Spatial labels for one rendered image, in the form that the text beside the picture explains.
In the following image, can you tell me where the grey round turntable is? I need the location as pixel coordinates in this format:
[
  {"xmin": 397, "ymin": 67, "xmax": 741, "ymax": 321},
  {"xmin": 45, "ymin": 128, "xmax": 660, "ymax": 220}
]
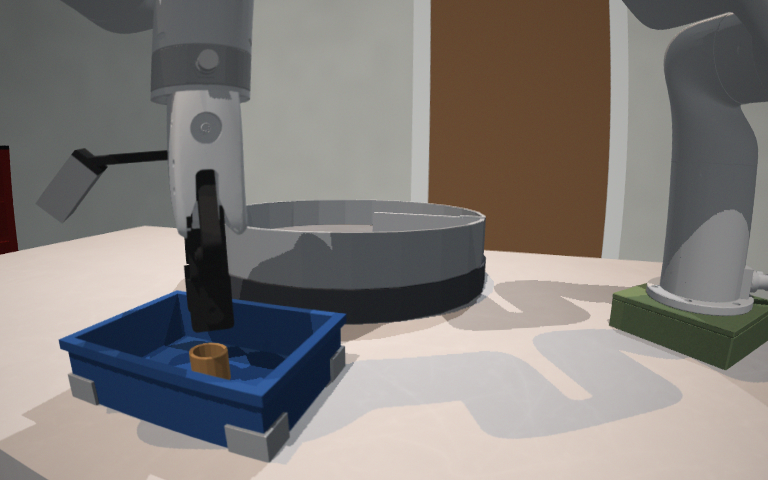
[{"xmin": 225, "ymin": 199, "xmax": 486, "ymax": 324}]

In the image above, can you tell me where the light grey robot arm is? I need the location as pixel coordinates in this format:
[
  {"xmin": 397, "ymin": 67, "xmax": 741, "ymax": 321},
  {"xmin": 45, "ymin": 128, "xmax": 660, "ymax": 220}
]
[{"xmin": 35, "ymin": 0, "xmax": 768, "ymax": 316}]

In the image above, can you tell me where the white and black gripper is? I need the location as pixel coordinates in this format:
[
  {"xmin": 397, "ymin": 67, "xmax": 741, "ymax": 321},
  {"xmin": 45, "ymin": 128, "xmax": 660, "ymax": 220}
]
[{"xmin": 150, "ymin": 84, "xmax": 250, "ymax": 333}]

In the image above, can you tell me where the bronze bushing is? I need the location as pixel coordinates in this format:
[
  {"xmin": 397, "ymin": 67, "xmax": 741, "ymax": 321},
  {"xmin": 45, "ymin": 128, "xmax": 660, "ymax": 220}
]
[{"xmin": 189, "ymin": 343, "xmax": 231, "ymax": 380}]

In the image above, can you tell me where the blue crate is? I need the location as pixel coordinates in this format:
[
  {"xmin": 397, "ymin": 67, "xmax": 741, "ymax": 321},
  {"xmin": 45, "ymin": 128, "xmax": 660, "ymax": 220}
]
[{"xmin": 59, "ymin": 290, "xmax": 346, "ymax": 463}]

